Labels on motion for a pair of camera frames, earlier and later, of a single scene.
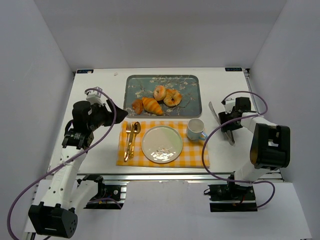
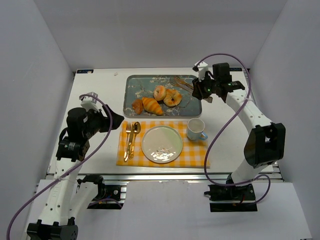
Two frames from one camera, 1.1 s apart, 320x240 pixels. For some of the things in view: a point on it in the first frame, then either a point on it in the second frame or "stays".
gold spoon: [137, 129] stays
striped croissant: [151, 105] stays
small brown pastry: [137, 106] stays
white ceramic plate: [161, 144] stays
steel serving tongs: [228, 134] → [181, 83]
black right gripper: [227, 122] → [200, 88]
